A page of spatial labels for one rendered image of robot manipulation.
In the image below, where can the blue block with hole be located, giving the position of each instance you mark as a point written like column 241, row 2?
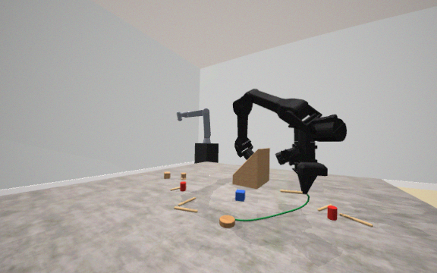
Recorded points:
column 240, row 195

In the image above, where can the round wooden button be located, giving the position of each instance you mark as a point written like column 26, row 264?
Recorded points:
column 227, row 221

